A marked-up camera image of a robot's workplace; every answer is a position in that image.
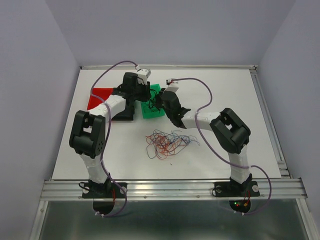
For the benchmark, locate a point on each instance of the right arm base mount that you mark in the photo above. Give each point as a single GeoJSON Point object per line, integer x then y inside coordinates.
{"type": "Point", "coordinates": [228, 189]}

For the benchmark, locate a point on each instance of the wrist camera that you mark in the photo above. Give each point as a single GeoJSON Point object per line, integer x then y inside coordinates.
{"type": "Point", "coordinates": [172, 85]}
{"type": "Point", "coordinates": [143, 74]}

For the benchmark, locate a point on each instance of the red plastic bin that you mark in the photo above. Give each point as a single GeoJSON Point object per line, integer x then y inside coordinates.
{"type": "Point", "coordinates": [103, 93]}

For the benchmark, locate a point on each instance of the green plastic bin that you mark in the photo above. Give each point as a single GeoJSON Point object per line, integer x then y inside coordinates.
{"type": "Point", "coordinates": [147, 108]}

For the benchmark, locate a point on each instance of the black plastic bin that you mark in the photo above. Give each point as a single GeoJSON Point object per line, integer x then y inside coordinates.
{"type": "Point", "coordinates": [128, 113]}

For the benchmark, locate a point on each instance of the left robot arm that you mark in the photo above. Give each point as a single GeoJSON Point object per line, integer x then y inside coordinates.
{"type": "Point", "coordinates": [89, 132]}

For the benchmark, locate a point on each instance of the aluminium right rail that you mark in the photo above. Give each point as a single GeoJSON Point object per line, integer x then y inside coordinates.
{"type": "Point", "coordinates": [282, 165]}

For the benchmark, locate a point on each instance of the aluminium front rail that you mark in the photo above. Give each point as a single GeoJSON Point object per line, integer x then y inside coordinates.
{"type": "Point", "coordinates": [168, 190]}

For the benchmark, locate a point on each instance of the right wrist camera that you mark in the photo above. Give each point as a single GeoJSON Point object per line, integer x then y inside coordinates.
{"type": "Point", "coordinates": [172, 85]}

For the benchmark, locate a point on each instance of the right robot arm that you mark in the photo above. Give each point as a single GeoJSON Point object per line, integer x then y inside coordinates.
{"type": "Point", "coordinates": [230, 131]}

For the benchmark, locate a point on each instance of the aluminium rail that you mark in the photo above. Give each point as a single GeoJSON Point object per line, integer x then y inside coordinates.
{"type": "Point", "coordinates": [168, 190]}
{"type": "Point", "coordinates": [282, 165]}
{"type": "Point", "coordinates": [171, 67]}

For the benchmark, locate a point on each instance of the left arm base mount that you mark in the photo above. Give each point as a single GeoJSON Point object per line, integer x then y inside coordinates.
{"type": "Point", "coordinates": [108, 190]}

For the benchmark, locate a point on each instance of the aluminium back rail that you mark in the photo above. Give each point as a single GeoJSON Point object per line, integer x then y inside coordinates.
{"type": "Point", "coordinates": [171, 67]}

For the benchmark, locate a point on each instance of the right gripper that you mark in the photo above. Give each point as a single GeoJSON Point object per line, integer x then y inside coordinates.
{"type": "Point", "coordinates": [159, 97]}

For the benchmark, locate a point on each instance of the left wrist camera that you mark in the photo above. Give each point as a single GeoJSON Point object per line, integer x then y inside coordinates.
{"type": "Point", "coordinates": [143, 74]}

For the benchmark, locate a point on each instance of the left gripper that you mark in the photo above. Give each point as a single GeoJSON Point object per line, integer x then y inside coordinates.
{"type": "Point", "coordinates": [146, 96]}

